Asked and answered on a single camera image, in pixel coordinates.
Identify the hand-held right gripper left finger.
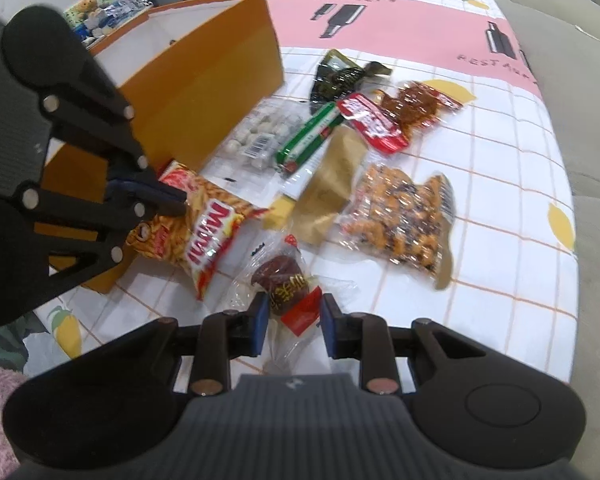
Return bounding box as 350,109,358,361
145,291,272,397

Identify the red snack packet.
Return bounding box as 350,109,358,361
336,92,411,155

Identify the dark green packet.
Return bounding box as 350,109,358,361
309,49,396,116

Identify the clutter of small toys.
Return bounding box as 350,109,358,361
62,0,155,52

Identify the pink white printed tablecloth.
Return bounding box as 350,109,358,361
22,0,578,386

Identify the teal patterned cloth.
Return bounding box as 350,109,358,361
0,317,32,376

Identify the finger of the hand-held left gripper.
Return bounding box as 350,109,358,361
19,184,189,282
41,66,160,197

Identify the beige sofa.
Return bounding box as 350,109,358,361
482,0,600,411

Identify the small yellow packet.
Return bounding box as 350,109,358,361
262,195,296,232

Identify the clear packet of white balls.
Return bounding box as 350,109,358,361
207,97,312,196

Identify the green white stick packet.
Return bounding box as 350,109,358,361
275,101,344,176

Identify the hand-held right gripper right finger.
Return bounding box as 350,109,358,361
320,293,462,397

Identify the brown paper packet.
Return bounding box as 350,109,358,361
290,127,369,246

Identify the clear brown cake packet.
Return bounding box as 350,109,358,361
225,234,358,377

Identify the clear packet of spicy strips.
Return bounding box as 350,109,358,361
370,80,478,137

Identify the clear packet of orange nuts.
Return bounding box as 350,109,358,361
337,162,456,291

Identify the orange cardboard box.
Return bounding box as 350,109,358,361
32,0,286,295

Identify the red yellow chip bag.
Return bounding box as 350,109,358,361
125,160,271,302

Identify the stuffed bear toy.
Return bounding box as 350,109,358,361
72,0,106,27

